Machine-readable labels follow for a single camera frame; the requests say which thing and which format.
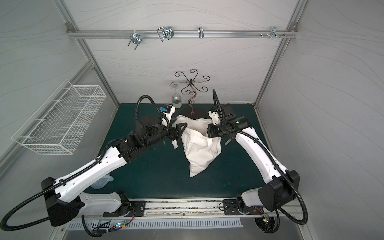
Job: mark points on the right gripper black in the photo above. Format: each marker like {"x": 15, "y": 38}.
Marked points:
{"x": 212, "y": 130}

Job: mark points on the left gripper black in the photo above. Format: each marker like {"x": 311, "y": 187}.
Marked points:
{"x": 171, "y": 133}

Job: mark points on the white cloth tote pouch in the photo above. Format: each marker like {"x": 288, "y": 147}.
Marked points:
{"x": 200, "y": 150}

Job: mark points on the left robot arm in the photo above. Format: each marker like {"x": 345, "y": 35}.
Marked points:
{"x": 62, "y": 195}

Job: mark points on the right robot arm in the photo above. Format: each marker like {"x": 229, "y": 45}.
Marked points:
{"x": 281, "y": 185}

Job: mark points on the clear wine glass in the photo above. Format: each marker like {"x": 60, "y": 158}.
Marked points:
{"x": 176, "y": 98}

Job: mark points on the light blue plastic cup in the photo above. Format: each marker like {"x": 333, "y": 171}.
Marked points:
{"x": 102, "y": 182}

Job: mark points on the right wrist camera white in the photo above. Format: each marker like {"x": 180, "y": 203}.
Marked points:
{"x": 214, "y": 117}

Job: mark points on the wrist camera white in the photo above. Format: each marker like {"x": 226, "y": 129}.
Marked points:
{"x": 214, "y": 117}
{"x": 167, "y": 111}

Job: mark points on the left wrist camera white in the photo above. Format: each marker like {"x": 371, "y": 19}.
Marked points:
{"x": 167, "y": 111}

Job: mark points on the copper wire glass stand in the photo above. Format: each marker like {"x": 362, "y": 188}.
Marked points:
{"x": 192, "y": 90}

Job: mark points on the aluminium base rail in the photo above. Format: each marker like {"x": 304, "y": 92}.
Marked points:
{"x": 106, "y": 205}

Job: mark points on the white wire basket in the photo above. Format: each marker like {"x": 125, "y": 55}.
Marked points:
{"x": 59, "y": 124}

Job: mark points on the aluminium top rail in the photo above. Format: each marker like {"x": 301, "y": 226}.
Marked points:
{"x": 168, "y": 33}

